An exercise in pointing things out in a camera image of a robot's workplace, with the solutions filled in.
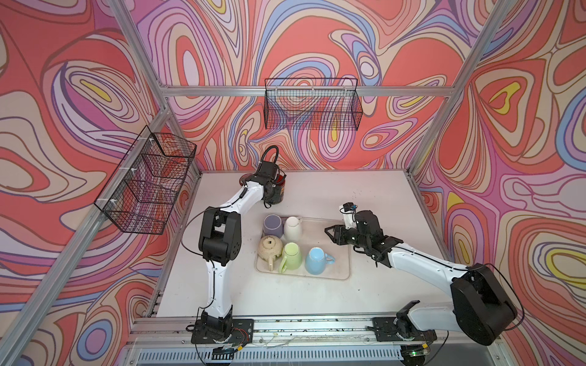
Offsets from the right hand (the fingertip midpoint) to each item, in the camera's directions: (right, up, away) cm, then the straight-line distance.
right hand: (330, 234), depth 86 cm
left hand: (-23, +17, +14) cm, 32 cm away
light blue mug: (-6, -7, -8) cm, 12 cm away
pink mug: (-30, +21, -12) cm, 39 cm away
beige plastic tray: (-6, -2, +10) cm, 12 cm away
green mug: (-15, -7, -6) cm, 17 cm away
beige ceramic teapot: (-23, -4, -2) cm, 23 cm away
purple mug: (-23, +3, +3) cm, 23 cm away
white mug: (-15, +2, +3) cm, 15 cm away
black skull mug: (-20, +17, +4) cm, 27 cm away
